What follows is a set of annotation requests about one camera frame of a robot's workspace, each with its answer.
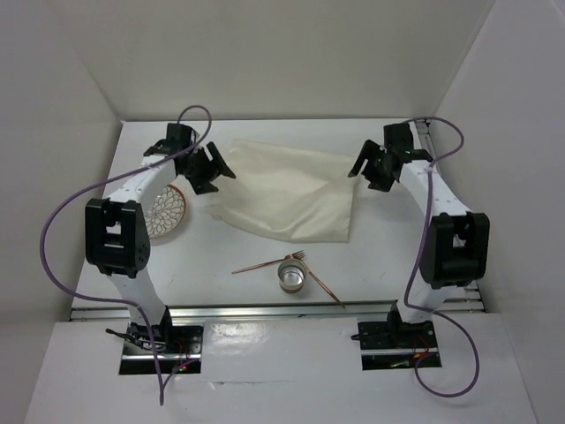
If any aluminium front rail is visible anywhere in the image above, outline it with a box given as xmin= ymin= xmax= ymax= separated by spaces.
xmin=70 ymin=297 xmax=486 ymax=322

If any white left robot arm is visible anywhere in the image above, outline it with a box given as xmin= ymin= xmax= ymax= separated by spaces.
xmin=85 ymin=123 xmax=236 ymax=352

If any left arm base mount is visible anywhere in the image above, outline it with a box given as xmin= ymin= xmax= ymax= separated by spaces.
xmin=105 ymin=325 xmax=204 ymax=375

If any aluminium rail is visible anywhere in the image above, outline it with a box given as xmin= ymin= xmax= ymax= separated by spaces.
xmin=407 ymin=117 xmax=486 ymax=310
xmin=70 ymin=297 xmax=486 ymax=322

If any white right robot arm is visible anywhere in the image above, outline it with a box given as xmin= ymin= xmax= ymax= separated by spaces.
xmin=349 ymin=121 xmax=490 ymax=346

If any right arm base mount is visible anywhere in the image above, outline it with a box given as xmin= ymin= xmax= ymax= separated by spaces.
xmin=350 ymin=322 xmax=442 ymax=371

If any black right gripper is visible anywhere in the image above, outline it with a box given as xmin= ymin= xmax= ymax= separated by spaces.
xmin=349 ymin=139 xmax=396 ymax=193

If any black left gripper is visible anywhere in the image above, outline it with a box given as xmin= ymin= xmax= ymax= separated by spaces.
xmin=179 ymin=141 xmax=234 ymax=195

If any aluminium right side rail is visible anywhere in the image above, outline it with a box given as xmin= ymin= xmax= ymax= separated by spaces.
xmin=407 ymin=117 xmax=486 ymax=310

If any cream cloth placemat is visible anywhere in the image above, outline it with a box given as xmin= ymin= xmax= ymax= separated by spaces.
xmin=207 ymin=139 xmax=357 ymax=244

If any silver metal cup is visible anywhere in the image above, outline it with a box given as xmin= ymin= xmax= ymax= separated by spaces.
xmin=277 ymin=259 xmax=306 ymax=293

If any copper knife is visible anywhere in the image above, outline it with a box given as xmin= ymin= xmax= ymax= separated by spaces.
xmin=305 ymin=265 xmax=346 ymax=309

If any copper fork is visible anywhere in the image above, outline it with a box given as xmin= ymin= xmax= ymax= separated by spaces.
xmin=231 ymin=250 xmax=306 ymax=275

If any floral patterned ceramic plate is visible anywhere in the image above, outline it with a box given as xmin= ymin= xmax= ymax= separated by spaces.
xmin=144 ymin=185 xmax=187 ymax=239

